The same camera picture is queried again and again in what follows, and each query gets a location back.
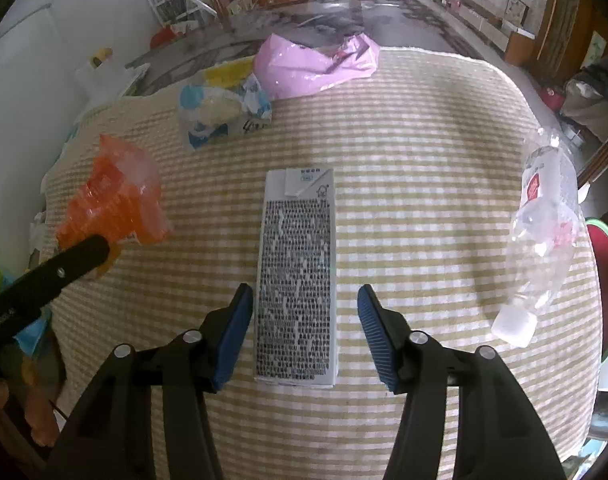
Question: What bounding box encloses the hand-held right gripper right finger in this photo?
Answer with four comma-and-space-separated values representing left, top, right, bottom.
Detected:
357, 283, 567, 480

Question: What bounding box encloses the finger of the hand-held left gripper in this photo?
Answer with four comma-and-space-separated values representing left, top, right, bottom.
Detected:
0, 234, 112, 344

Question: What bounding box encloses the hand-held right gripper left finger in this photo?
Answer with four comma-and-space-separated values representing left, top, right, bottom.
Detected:
44, 282, 255, 480

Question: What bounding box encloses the white carton with black print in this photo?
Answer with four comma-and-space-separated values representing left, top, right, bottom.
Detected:
253, 167, 340, 390

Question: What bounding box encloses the orange plastic wrapper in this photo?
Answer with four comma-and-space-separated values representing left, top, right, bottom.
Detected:
55, 133, 175, 281

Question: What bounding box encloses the pink silver foil bag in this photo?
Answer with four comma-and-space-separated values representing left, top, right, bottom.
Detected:
253, 32, 383, 101

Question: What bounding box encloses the person's left hand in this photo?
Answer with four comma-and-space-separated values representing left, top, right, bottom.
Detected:
0, 355, 61, 449

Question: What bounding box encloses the blue yellow cardboard box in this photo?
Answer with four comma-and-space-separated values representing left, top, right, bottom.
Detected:
0, 251, 53, 357

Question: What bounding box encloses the beige checked tablecloth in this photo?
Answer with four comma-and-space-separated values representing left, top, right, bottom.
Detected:
38, 47, 605, 480

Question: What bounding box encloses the clear plastic bottle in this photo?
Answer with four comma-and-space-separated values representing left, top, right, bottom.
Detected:
490, 127, 585, 349

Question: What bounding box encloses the white box with yellow item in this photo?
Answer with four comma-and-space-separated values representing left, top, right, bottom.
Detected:
74, 47, 153, 112

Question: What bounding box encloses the blue white wrapper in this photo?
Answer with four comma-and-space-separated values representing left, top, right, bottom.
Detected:
178, 74, 275, 152

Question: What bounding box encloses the red stool with green rim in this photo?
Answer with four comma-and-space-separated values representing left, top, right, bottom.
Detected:
586, 217, 608, 362

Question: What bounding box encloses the yellow packet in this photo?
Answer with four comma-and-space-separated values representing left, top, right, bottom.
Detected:
199, 56, 257, 92

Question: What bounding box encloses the red plastic stool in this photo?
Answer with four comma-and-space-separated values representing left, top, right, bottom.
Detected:
150, 25, 185, 49

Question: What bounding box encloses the red bucket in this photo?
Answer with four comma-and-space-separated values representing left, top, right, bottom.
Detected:
540, 87, 565, 112

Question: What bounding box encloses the grey patterned rug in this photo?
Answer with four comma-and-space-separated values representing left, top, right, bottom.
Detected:
129, 0, 485, 97

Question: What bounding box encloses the white wooden tv cabinet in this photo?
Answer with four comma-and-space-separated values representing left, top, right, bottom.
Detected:
429, 0, 537, 66

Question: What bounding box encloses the framed picture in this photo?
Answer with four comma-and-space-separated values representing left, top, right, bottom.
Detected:
504, 0, 530, 26

